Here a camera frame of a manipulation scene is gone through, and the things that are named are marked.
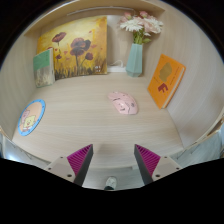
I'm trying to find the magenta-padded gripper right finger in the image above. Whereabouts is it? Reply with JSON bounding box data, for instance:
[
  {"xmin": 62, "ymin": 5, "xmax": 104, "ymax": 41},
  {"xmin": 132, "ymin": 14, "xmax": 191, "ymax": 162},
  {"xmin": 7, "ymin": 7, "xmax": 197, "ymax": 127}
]
[{"xmin": 134, "ymin": 143, "xmax": 183, "ymax": 186}]

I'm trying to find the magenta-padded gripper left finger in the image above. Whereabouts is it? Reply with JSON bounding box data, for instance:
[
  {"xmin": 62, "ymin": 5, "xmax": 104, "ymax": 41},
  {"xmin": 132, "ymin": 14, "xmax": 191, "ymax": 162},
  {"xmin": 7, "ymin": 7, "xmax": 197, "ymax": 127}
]
[{"xmin": 43, "ymin": 143, "xmax": 94, "ymax": 187}]

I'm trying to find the pink computer mouse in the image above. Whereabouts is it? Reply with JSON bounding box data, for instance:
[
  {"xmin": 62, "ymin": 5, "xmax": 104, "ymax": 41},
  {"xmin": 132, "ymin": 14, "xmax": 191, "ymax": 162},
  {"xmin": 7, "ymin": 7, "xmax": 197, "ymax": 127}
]
[{"xmin": 107, "ymin": 91, "xmax": 139, "ymax": 116}]

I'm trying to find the round blue-rimmed cartoon mouse pad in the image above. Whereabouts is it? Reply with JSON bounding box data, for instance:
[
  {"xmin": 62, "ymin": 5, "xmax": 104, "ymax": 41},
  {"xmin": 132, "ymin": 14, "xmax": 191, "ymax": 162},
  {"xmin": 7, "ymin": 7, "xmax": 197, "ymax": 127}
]
[{"xmin": 17, "ymin": 98, "xmax": 47, "ymax": 137}]

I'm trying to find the orange book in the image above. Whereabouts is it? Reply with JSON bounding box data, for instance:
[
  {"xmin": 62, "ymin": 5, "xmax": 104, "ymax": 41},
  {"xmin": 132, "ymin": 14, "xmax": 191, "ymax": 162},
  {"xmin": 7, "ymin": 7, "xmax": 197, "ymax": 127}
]
[{"xmin": 147, "ymin": 53, "xmax": 187, "ymax": 110}]

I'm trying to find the white power strip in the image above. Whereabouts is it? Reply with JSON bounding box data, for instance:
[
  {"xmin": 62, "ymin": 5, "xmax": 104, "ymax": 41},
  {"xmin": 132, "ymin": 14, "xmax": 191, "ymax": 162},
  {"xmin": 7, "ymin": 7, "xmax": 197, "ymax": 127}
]
[{"xmin": 106, "ymin": 64, "xmax": 128, "ymax": 74}]

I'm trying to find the green and beige book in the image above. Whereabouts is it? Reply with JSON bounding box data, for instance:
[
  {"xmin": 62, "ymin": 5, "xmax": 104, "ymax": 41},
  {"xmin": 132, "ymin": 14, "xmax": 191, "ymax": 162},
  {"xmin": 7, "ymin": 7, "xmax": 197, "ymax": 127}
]
[{"xmin": 32, "ymin": 48, "xmax": 56, "ymax": 89}]

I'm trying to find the teal faceted vase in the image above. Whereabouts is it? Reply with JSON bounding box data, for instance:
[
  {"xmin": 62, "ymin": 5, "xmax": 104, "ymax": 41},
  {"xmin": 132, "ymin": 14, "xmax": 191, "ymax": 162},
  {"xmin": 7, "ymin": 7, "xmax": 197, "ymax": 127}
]
[{"xmin": 125, "ymin": 43, "xmax": 144, "ymax": 78}]

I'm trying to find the yellow poppy canvas painting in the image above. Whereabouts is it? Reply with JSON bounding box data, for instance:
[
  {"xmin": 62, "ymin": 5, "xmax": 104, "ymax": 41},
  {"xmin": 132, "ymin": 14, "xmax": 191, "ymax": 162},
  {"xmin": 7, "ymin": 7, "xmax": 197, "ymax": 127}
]
[{"xmin": 35, "ymin": 15, "xmax": 109, "ymax": 81}]

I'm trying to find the pink and white flower bouquet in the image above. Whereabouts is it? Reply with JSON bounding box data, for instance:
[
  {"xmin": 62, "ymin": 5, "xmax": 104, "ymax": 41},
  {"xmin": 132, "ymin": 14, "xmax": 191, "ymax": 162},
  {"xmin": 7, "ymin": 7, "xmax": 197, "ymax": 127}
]
[{"xmin": 118, "ymin": 10, "xmax": 165, "ymax": 45}]

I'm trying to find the white power cable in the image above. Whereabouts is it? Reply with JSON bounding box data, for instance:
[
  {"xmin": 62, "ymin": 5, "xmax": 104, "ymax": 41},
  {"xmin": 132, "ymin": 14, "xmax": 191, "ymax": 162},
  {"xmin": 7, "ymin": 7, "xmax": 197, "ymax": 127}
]
[{"xmin": 108, "ymin": 59, "xmax": 126, "ymax": 68}]

